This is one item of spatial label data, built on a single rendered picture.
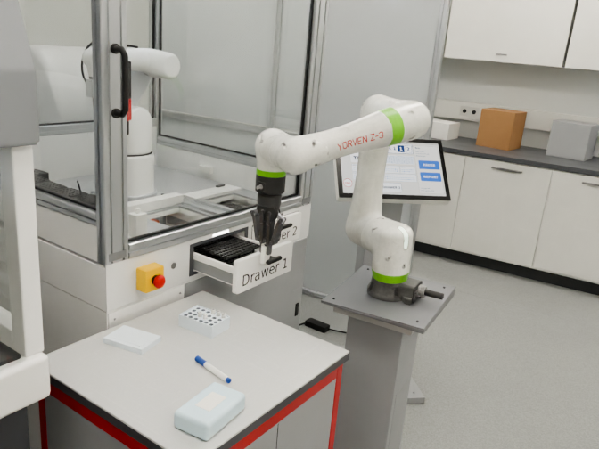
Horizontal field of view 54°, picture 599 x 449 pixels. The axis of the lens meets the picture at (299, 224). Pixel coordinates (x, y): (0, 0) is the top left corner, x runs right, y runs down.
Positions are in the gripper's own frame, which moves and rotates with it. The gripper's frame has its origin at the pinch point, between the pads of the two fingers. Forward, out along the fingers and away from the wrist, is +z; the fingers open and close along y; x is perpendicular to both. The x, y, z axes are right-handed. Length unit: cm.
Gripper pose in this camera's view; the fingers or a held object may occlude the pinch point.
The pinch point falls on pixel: (265, 253)
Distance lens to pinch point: 187.8
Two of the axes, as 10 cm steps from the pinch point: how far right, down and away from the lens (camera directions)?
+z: -0.8, 9.5, 3.0
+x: 5.8, -2.0, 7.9
